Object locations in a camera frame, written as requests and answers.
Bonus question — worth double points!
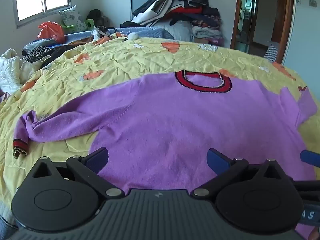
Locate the white quilted cloth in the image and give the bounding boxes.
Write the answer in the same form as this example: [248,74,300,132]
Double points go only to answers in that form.
[0,49,38,93]

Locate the orange plastic bag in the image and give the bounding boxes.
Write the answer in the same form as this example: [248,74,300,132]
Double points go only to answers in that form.
[38,22,66,43]

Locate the dark brown bag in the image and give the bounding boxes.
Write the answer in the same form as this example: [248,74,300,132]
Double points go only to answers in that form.
[86,9,110,29]

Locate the purple sweater with red collar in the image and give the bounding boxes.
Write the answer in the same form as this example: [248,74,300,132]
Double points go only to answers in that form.
[12,69,318,240]

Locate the green plastic chair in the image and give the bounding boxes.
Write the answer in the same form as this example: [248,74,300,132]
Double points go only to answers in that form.
[61,18,95,33]

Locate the light grey quilted bedding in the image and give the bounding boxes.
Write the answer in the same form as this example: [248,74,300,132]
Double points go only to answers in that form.
[161,20,194,42]

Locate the heap of dark patterned clothes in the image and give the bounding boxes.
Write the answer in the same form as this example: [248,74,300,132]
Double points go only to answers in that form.
[21,39,83,68]

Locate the grey flat screen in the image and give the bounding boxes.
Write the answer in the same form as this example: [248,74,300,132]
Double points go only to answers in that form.
[129,0,160,22]

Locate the blue quilted blanket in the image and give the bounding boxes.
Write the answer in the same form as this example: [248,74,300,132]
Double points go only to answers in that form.
[64,27,174,43]

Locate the pile of folded clothes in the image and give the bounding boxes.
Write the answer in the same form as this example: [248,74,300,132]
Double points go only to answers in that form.
[120,0,224,47]

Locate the yellow bedsheet with orange print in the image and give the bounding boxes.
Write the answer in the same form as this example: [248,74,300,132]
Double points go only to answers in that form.
[0,33,320,228]

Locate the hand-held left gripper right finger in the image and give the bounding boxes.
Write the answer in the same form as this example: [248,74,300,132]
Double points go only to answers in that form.
[190,148,290,201]

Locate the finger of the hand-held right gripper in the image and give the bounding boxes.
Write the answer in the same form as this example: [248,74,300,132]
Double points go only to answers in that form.
[299,149,320,167]

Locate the wooden door frame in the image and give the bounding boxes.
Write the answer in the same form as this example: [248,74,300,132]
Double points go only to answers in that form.
[230,0,295,64]

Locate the floral pillow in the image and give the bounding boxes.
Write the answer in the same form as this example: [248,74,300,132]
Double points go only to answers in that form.
[59,5,87,33]

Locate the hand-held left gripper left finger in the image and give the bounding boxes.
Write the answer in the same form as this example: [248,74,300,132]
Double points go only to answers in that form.
[26,147,125,201]

